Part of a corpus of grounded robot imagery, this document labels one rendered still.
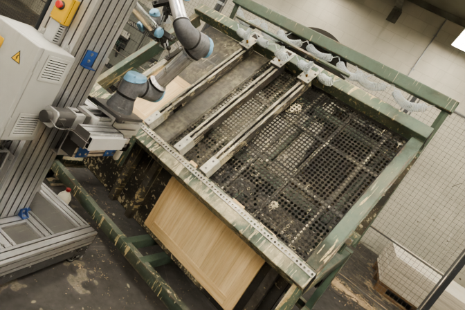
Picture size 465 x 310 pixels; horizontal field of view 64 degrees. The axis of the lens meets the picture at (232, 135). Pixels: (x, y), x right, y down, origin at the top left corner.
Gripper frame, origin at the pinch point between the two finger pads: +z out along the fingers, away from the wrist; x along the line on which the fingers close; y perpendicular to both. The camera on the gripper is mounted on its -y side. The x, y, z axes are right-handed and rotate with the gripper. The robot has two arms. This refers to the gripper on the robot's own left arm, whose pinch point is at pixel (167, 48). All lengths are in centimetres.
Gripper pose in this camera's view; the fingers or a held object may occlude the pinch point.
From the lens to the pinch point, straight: 310.4
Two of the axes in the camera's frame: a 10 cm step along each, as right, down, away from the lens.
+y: -9.1, -2.9, 3.1
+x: -4.1, 7.5, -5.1
